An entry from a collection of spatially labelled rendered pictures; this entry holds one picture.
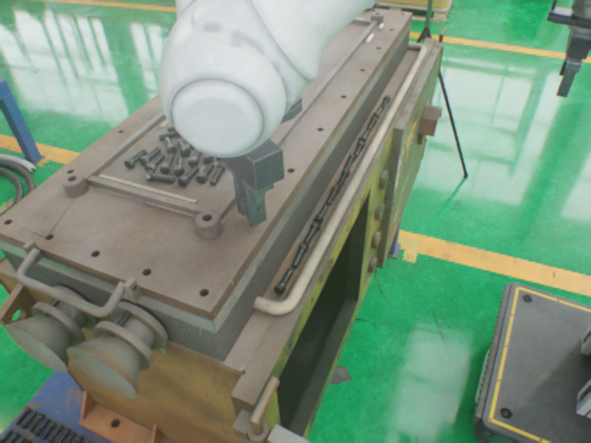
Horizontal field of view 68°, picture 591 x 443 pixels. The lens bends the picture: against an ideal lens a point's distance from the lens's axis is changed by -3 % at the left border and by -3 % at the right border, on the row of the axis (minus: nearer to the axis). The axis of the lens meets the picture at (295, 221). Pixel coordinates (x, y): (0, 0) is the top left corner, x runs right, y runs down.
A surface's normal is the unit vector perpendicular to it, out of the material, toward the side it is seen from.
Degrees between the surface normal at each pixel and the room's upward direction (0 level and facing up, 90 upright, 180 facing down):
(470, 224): 0
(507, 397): 0
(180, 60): 40
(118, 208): 0
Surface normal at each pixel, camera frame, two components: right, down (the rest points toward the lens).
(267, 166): 0.60, 0.53
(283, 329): -0.03, -0.73
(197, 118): -0.04, 0.74
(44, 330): 0.62, -0.73
